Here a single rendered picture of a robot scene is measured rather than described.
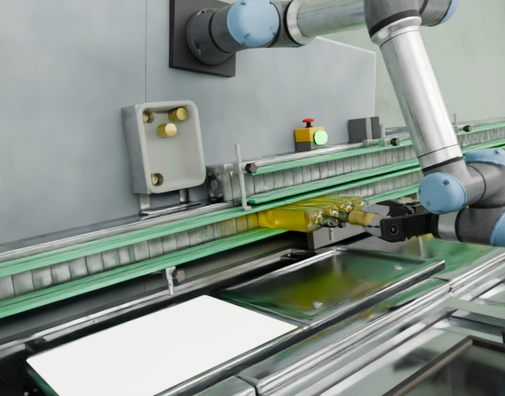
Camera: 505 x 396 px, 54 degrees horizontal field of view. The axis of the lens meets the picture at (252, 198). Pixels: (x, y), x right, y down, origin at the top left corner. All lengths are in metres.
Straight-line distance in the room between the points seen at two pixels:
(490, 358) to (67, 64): 1.08
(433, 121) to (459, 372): 0.42
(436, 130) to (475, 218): 0.22
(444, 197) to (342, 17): 0.51
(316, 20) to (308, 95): 0.50
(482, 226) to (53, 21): 1.04
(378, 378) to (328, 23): 0.80
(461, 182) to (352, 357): 0.35
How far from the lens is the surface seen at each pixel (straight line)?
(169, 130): 1.32
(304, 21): 1.31
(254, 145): 1.56
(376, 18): 0.99
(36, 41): 1.29
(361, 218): 1.23
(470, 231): 1.09
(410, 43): 0.98
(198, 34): 1.40
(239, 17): 1.27
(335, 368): 0.86
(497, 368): 0.92
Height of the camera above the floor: 1.96
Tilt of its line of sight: 51 degrees down
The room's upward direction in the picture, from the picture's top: 94 degrees clockwise
